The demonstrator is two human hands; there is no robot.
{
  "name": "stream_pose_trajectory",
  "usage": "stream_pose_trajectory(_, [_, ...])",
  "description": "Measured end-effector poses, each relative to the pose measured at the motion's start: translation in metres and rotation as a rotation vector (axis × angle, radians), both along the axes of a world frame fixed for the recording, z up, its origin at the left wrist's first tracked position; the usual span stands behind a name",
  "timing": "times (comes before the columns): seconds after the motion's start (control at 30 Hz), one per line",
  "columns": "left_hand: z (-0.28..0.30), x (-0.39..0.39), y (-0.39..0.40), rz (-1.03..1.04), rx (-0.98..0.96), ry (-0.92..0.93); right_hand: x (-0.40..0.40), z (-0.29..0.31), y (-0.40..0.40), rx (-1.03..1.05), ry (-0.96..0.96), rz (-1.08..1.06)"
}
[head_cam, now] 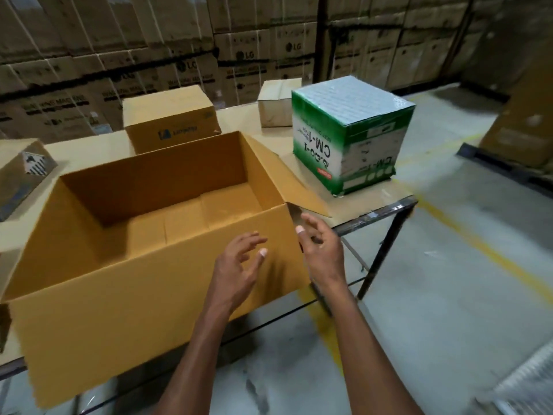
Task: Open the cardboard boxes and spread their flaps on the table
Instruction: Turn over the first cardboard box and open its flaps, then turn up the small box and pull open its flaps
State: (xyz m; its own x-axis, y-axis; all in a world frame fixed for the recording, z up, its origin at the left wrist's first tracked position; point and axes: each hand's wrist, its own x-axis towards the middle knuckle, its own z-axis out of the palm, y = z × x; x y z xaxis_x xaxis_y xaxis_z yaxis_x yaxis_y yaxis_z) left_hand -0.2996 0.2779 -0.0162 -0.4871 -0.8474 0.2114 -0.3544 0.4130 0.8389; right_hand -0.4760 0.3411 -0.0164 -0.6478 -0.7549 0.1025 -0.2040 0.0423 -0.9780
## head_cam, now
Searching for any person's left hand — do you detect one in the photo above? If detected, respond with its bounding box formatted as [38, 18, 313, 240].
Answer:
[206, 231, 270, 317]

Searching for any person's right hand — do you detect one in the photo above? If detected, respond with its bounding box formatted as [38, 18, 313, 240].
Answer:
[295, 212, 347, 295]

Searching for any large yellow cardboard box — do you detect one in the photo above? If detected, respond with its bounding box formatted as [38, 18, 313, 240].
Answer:
[0, 131, 334, 409]

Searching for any green white CM-1 box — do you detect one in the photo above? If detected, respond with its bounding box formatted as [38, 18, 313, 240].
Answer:
[291, 75, 416, 197]

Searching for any small pale cardboard box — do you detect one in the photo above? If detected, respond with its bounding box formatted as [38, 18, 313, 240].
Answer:
[257, 78, 302, 128]

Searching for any blue logo yellow cardboard box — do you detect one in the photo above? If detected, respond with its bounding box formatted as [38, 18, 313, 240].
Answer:
[122, 85, 222, 155]

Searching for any taped box with hazard label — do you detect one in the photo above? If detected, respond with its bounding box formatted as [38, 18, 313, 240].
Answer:
[0, 138, 58, 222]

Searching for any person's left forearm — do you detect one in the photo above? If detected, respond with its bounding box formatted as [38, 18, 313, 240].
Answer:
[153, 297, 245, 415]

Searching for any person's right forearm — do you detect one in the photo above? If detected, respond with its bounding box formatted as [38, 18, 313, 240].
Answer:
[317, 280, 425, 415]

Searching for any black pallet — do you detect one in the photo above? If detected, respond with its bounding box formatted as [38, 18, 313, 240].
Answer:
[456, 142, 553, 199]

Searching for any large brown carton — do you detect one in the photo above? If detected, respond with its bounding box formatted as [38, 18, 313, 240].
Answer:
[478, 55, 553, 169]

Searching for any white wire mesh rack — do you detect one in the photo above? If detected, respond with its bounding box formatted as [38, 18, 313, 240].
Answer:
[475, 341, 553, 415]

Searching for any wall of strapped appliance cartons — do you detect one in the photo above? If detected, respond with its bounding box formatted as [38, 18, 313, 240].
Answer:
[0, 0, 493, 141]

